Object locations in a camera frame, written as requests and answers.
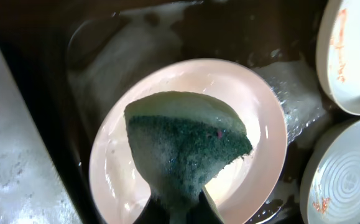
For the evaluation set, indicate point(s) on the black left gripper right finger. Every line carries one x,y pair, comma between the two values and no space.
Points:
205,212

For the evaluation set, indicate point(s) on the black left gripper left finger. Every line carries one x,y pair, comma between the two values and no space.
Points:
153,213

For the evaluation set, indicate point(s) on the pink plate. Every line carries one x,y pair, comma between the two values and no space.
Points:
239,190

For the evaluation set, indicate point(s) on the green yellow sponge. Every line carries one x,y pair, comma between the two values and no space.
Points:
179,141

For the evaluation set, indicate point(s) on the pale blue plate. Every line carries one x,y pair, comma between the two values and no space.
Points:
330,187

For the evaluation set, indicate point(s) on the cream white plate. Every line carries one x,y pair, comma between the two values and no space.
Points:
338,54

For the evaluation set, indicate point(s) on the black soapy water tray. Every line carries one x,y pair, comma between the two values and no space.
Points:
31,189

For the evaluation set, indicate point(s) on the dark large wash tray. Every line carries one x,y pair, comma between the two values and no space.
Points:
96,50

